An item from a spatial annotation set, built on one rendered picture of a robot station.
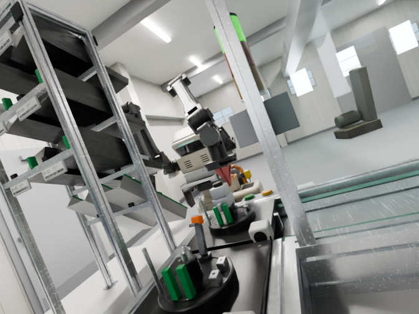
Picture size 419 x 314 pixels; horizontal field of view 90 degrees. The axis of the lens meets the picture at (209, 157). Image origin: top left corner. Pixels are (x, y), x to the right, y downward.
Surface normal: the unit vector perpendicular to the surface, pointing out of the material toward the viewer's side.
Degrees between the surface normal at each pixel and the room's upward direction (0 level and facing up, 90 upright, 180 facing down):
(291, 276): 0
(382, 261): 90
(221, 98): 90
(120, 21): 90
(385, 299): 0
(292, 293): 0
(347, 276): 90
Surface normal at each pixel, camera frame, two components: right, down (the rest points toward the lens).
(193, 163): -0.24, 0.27
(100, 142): 0.80, -0.30
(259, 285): -0.37, -0.93
